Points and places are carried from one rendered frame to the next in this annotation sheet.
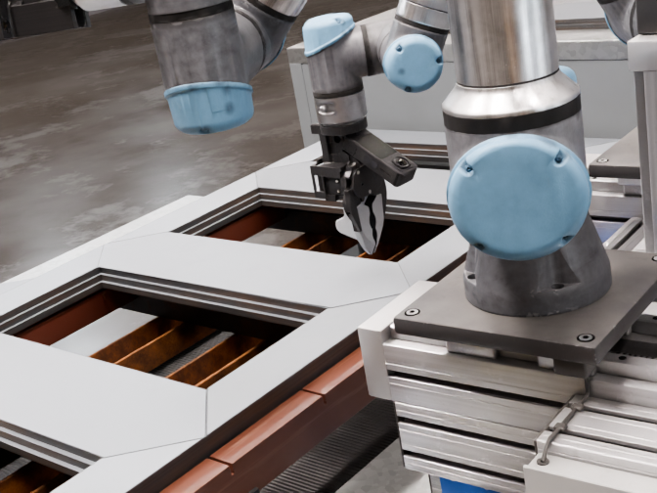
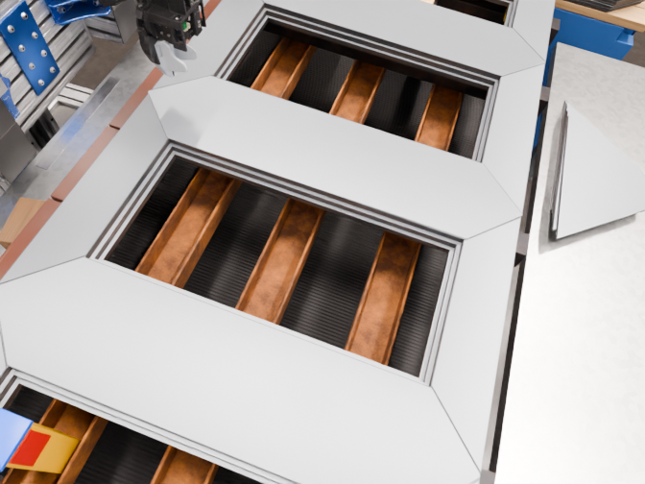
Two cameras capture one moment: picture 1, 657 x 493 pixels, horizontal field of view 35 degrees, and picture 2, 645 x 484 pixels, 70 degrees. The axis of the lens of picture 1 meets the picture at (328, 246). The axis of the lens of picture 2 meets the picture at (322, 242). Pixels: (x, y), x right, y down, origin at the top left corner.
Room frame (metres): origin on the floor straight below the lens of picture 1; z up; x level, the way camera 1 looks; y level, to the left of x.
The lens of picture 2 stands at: (2.21, -0.13, 1.52)
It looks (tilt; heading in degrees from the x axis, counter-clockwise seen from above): 60 degrees down; 148
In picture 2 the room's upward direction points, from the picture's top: 11 degrees clockwise
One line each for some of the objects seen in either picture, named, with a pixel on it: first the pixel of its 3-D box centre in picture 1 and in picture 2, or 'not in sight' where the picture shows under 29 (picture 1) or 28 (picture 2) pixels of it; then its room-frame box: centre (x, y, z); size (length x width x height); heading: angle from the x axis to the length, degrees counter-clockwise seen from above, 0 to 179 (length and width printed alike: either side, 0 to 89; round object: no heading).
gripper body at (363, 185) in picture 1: (345, 158); (165, 0); (1.52, -0.05, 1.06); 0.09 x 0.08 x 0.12; 47
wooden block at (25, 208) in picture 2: not in sight; (29, 227); (1.59, -0.40, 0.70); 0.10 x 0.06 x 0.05; 149
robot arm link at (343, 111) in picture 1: (339, 108); not in sight; (1.51, -0.05, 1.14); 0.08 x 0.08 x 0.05
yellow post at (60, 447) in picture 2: not in sight; (35, 446); (2.01, -0.42, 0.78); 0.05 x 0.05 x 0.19; 47
